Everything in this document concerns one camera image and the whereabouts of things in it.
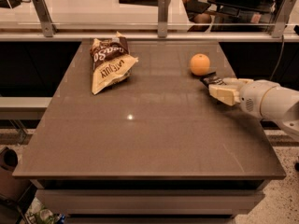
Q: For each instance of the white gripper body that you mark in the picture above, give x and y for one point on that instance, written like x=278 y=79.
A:
x=249 y=96

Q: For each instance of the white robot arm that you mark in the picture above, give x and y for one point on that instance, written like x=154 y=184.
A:
x=281 y=106

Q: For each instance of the middle metal glass bracket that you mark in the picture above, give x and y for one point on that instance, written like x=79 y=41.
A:
x=162 y=25

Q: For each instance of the brown bin at left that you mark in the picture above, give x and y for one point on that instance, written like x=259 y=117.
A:
x=12 y=190

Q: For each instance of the seated person in background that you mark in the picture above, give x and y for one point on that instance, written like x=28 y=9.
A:
x=239 y=16

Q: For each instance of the brown beige chip bag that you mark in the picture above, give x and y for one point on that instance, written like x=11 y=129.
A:
x=112 y=61

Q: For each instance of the metal glass bracket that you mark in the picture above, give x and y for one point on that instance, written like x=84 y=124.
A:
x=162 y=25
x=282 y=18
x=47 y=26

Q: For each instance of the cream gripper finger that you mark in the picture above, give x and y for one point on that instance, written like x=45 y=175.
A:
x=227 y=94
x=240 y=82

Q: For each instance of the right metal glass bracket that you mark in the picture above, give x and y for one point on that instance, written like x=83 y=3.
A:
x=282 y=18

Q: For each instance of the black rxbar chocolate bar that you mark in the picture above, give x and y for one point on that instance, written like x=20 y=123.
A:
x=211 y=79

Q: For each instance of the orange fruit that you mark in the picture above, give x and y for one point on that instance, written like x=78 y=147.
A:
x=199 y=64

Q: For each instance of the left metal glass bracket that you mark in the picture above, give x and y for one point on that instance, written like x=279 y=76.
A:
x=47 y=26

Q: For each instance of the glass barrier panel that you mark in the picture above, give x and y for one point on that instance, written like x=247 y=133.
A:
x=80 y=15

